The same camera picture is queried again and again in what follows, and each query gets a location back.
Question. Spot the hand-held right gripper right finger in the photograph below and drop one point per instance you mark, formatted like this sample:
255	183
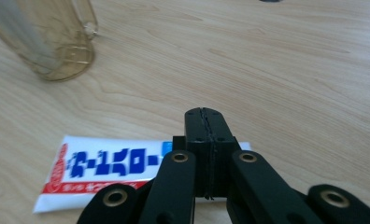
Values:
222	133

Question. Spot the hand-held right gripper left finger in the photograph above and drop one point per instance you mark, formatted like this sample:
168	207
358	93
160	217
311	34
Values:
197	133

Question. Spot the white toothpaste tube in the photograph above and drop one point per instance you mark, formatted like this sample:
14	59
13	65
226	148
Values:
111	165

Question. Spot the amber transparent cup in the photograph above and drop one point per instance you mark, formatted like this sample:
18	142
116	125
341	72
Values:
64	59

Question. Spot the dark round table grommet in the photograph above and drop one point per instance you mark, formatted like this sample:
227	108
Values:
270	1

